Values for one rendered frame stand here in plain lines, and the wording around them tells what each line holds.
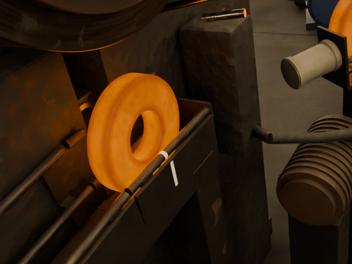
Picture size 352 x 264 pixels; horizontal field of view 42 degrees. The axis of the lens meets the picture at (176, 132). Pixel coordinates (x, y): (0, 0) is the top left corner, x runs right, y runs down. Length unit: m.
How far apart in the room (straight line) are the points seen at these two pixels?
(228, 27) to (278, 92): 1.45
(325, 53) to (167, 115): 0.34
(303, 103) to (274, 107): 0.12
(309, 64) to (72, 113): 0.43
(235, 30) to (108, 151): 0.29
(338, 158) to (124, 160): 0.43
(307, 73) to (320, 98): 1.26
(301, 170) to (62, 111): 0.44
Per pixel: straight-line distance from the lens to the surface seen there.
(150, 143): 0.62
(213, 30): 0.70
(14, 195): 0.53
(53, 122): 0.56
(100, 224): 0.52
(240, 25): 0.71
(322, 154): 0.86
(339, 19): 0.85
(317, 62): 0.83
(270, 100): 2.08
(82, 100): 0.64
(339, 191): 0.83
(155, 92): 0.59
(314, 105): 2.02
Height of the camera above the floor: 1.05
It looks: 33 degrees down
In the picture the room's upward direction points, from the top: 12 degrees counter-clockwise
